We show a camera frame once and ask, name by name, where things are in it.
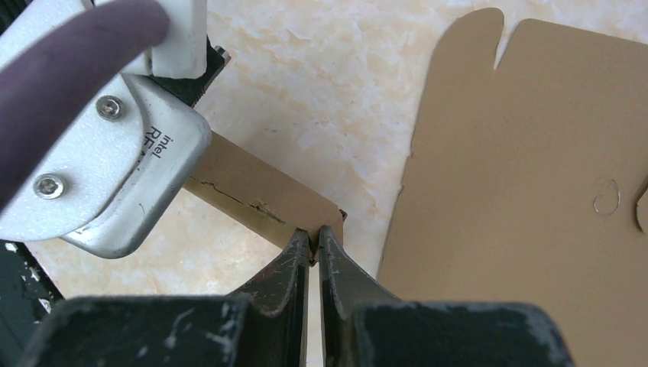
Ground brown cardboard box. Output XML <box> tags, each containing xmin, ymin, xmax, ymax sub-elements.
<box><xmin>184</xmin><ymin>133</ymin><xmax>346</xmax><ymax>249</ymax></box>

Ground large brown cardboard sheet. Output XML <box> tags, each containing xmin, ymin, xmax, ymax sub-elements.
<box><xmin>378</xmin><ymin>8</ymin><xmax>647</xmax><ymax>366</ymax></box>

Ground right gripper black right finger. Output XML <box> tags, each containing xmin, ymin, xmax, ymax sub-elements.
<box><xmin>319</xmin><ymin>226</ymin><xmax>574</xmax><ymax>366</ymax></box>

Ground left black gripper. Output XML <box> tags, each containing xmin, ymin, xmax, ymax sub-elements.
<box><xmin>148</xmin><ymin>39</ymin><xmax>231</xmax><ymax>108</ymax></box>

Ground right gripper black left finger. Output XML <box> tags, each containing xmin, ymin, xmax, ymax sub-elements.
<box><xmin>18</xmin><ymin>230</ymin><xmax>309</xmax><ymax>366</ymax></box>

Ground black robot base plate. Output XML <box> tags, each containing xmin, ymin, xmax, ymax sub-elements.
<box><xmin>1</xmin><ymin>240</ymin><xmax>63</xmax><ymax>366</ymax></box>

